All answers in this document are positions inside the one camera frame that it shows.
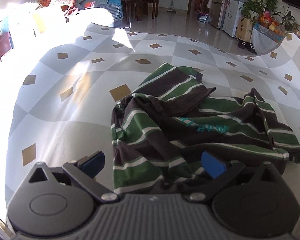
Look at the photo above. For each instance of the fruit basket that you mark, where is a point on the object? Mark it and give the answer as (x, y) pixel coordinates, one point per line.
(270, 23)

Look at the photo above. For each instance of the grey covered side table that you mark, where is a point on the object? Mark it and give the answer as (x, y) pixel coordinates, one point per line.
(265, 41)

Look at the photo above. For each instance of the small potted plant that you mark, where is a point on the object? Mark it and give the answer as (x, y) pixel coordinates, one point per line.
(290, 20)

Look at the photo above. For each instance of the black slipper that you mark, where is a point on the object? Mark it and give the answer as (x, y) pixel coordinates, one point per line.
(242, 44)
(251, 48)

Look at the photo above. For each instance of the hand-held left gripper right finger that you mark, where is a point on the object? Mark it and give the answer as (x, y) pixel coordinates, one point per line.
(212, 165)

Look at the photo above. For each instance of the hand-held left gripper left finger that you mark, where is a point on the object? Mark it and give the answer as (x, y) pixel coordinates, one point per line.
(95, 163)

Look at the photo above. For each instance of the cardboard box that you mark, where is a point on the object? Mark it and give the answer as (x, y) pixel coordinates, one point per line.
(243, 30)

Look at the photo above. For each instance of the orange packet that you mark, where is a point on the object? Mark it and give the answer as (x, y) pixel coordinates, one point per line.
(91, 4)

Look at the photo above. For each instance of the leafy climbing potted plant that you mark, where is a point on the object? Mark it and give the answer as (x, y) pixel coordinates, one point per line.
(260, 0)

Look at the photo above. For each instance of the crumpled plastic bag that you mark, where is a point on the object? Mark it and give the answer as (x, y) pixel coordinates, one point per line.
(203, 18)

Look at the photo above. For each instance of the silver refrigerator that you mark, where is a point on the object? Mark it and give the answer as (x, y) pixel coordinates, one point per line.
(220, 0)

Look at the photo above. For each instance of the pale yellow pillow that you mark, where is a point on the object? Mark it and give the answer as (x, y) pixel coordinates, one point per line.
(48, 18)

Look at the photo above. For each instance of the blue cloth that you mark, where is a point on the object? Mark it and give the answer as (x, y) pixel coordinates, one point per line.
(114, 0)

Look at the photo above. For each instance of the green brown striped t-shirt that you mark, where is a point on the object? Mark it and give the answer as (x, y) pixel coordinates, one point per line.
(177, 130)

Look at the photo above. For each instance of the white chest freezer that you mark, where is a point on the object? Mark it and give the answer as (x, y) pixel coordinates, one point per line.
(233, 17)

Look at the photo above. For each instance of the pink drawer cart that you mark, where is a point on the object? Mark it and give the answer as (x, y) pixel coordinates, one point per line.
(198, 3)

